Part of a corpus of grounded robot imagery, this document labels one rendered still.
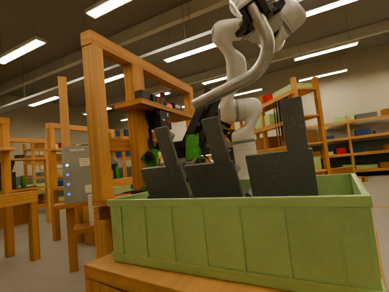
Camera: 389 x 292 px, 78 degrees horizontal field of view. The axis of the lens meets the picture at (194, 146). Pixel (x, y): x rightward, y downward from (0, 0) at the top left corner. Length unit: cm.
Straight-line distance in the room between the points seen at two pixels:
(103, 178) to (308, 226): 128
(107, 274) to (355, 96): 1071
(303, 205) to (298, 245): 7
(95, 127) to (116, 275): 107
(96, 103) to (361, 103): 1018
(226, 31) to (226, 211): 91
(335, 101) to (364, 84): 109
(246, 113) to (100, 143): 89
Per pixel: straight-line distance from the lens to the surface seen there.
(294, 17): 84
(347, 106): 1092
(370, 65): 1134
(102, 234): 162
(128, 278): 67
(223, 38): 124
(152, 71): 224
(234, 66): 125
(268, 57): 59
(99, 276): 76
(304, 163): 60
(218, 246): 56
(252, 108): 128
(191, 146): 190
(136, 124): 189
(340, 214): 48
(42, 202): 922
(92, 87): 166
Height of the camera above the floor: 104
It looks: 4 degrees up
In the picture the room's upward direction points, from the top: 6 degrees counter-clockwise
